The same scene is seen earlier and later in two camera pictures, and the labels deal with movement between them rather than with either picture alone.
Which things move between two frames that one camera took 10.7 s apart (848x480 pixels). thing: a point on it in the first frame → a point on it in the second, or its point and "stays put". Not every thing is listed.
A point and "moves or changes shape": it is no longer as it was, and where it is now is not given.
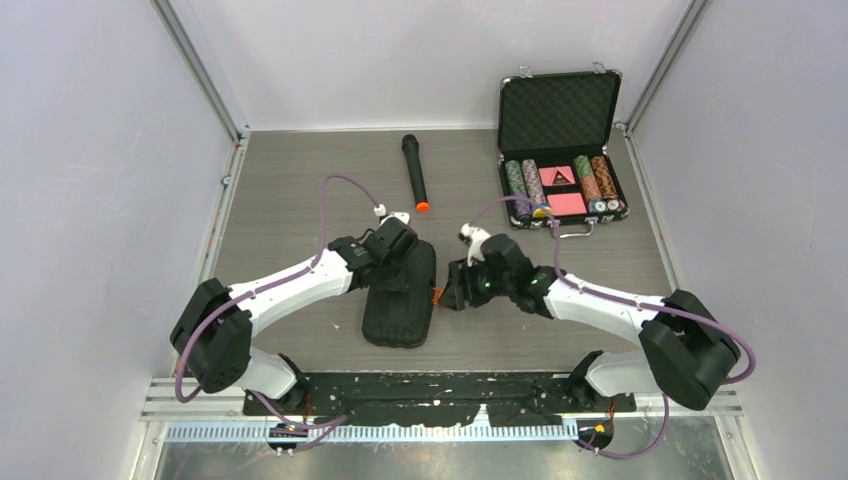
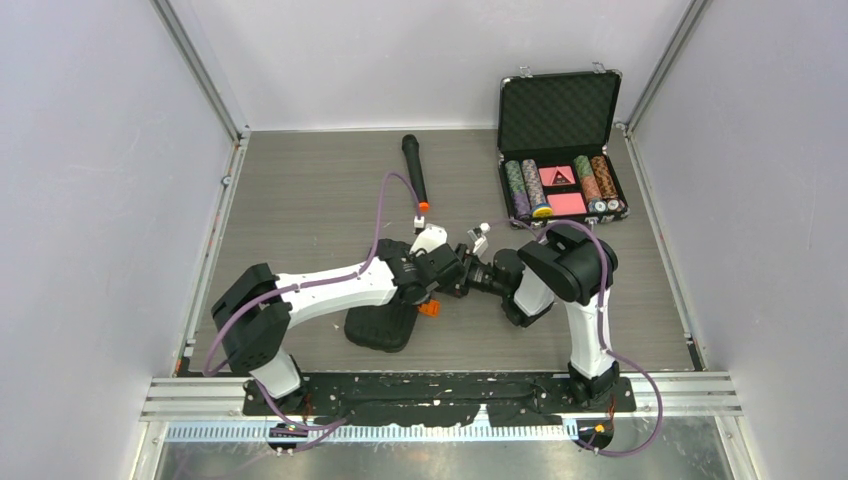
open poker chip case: x=554 y=130 stays put
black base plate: x=384 y=400 stays put
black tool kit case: x=402 y=319 moves or changes shape
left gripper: x=398 y=282 → x=418 y=253
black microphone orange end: x=410 y=145 stays put
